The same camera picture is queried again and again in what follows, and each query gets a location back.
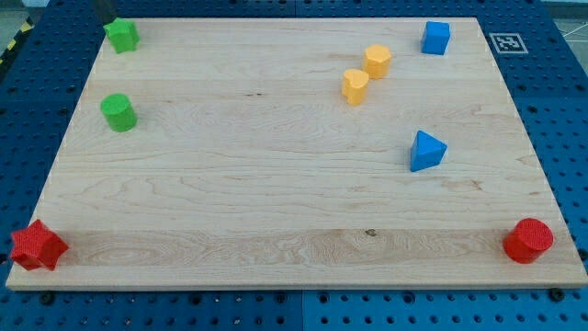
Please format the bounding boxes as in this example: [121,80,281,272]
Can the green cylinder block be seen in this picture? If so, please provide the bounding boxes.
[100,94,138,132]

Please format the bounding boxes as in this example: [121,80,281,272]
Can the wooden board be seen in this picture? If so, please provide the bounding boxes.
[6,17,587,291]

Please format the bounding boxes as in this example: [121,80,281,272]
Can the dark robot arm tip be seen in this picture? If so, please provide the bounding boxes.
[90,0,118,26]

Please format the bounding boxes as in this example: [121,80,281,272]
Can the yellow hexagon block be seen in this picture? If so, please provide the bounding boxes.
[362,44,391,79]

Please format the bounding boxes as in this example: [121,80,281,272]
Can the white fiducial marker tag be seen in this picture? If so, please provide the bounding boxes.
[489,32,528,54]

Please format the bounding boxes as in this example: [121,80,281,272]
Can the yellow heart block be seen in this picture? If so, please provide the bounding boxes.
[341,69,369,106]

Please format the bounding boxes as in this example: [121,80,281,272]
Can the red cylinder block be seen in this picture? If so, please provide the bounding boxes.
[503,218,554,264]

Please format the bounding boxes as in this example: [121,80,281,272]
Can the green star block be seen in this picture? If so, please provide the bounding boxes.
[104,17,140,53]

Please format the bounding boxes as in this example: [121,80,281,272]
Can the red star block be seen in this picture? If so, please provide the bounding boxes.
[10,219,69,271]

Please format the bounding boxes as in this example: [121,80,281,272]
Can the blue cube block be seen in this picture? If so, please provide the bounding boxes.
[421,21,451,55]

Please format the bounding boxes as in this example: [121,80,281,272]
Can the blue triangle block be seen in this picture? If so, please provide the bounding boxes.
[410,131,447,172]

